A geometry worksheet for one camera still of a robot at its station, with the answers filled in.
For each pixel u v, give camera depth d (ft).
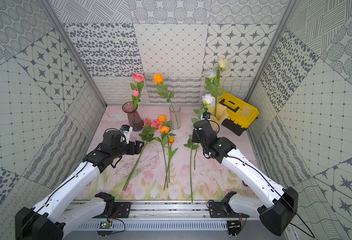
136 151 2.35
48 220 1.25
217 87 2.97
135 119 3.21
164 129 3.31
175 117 3.24
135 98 2.97
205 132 1.74
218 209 2.40
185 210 2.48
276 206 1.23
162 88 2.97
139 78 2.87
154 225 2.30
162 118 3.52
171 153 3.10
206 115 2.11
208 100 2.51
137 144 2.36
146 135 3.31
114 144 2.02
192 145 3.21
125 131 2.30
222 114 3.00
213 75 2.88
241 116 3.04
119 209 2.40
